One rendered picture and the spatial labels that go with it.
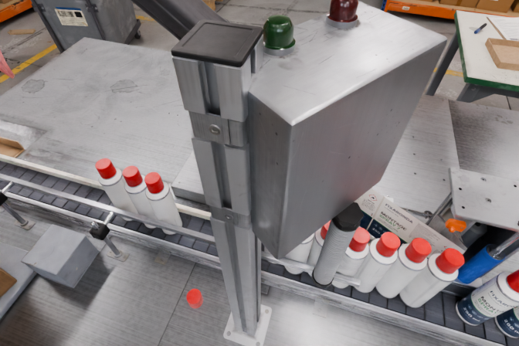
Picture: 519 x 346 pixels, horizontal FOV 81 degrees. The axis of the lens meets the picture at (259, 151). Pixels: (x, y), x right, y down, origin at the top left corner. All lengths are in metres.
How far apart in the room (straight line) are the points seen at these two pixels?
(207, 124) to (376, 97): 0.12
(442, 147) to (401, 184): 0.23
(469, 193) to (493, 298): 0.20
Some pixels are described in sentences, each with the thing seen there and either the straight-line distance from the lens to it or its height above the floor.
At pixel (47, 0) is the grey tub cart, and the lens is 3.06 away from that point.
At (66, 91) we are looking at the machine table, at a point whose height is 0.83.
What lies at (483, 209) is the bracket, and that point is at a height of 1.14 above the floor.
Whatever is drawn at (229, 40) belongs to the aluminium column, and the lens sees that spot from 0.20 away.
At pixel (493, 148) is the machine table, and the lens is 1.31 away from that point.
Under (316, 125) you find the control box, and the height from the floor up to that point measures 1.46.
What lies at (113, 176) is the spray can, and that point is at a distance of 0.76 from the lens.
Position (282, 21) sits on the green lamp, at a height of 1.50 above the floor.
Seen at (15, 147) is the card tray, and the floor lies 0.83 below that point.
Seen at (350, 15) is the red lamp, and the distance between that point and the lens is 0.28.
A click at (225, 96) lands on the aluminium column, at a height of 1.47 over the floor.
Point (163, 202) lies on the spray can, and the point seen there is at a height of 1.02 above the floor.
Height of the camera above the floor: 1.59
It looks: 48 degrees down
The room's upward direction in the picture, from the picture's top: straight up
